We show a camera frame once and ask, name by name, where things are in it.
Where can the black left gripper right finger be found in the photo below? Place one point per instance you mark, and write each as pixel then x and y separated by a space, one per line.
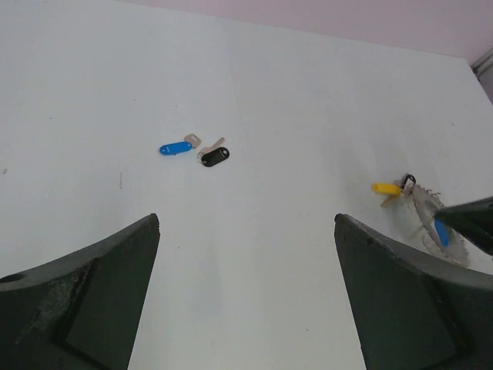
pixel 413 310

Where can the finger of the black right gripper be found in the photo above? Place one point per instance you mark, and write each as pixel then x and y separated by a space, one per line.
pixel 473 221

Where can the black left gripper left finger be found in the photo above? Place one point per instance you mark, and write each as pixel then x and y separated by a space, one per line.
pixel 80 311

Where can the blue key tag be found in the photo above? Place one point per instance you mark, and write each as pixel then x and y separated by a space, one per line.
pixel 442 232
pixel 172 149

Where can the dark key on holder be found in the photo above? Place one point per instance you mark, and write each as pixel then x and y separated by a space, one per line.
pixel 406 179

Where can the yellow key tag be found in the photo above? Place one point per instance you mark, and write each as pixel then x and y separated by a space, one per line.
pixel 388 189

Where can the black key tag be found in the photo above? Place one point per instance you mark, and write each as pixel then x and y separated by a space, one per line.
pixel 215 157

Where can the silver key with black tag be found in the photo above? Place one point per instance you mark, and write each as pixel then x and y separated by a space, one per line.
pixel 207 149

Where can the silver key square head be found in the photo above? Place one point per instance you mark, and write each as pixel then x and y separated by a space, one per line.
pixel 193 139

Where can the right aluminium frame post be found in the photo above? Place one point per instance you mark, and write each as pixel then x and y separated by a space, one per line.
pixel 483 64

